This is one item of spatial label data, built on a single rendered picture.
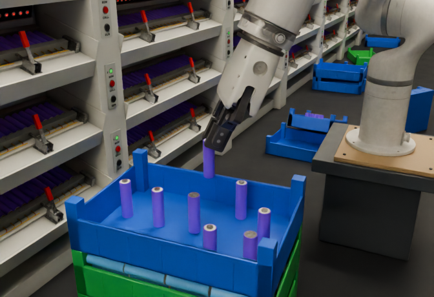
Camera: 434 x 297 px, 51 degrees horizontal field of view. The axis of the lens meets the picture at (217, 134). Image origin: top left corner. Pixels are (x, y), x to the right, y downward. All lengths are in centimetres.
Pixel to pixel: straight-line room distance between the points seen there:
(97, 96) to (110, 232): 64
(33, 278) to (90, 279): 57
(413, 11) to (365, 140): 36
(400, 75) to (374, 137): 18
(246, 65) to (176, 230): 27
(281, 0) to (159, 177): 37
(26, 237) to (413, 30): 106
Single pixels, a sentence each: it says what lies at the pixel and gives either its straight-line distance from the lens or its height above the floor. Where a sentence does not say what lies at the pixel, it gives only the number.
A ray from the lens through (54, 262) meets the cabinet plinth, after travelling 131.
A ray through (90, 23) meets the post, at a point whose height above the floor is 64.
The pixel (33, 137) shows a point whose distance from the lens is 115.
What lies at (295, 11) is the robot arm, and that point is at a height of 73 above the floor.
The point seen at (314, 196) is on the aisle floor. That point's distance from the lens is 165.
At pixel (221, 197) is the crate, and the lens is 77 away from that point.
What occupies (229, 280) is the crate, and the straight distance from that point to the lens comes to 60.
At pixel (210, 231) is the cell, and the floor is 47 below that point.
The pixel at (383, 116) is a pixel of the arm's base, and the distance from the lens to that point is 129.
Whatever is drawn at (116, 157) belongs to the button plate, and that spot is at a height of 26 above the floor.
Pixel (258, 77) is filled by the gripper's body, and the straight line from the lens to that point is 63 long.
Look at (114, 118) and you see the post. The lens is 128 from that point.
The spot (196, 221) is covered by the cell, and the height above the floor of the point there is 43.
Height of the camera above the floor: 80
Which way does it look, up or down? 22 degrees down
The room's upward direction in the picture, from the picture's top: straight up
